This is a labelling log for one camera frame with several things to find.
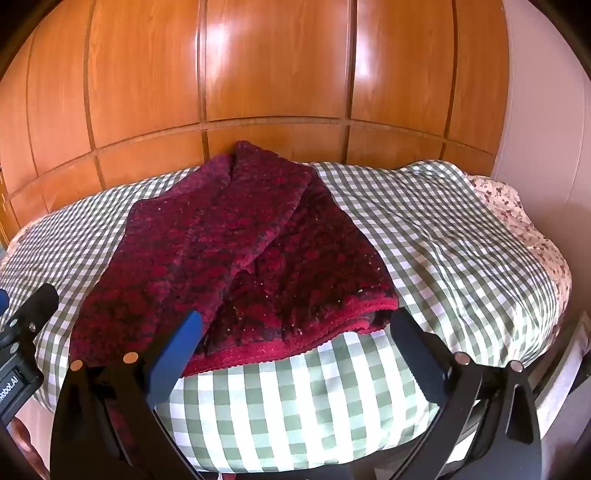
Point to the wooden wardrobe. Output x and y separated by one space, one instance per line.
277 69

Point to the grey bed frame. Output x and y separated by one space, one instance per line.
556 383

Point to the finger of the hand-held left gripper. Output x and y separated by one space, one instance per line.
3 302
37 309

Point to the person's left hand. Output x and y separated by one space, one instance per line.
25 443

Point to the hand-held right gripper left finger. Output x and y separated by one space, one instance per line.
178 355

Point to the red patterned knit garment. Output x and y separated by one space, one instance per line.
221 240

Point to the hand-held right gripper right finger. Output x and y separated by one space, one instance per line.
418 355

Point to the floral bed sheet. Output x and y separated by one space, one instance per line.
517 217

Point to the green checkered bed sheet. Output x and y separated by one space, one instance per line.
438 240

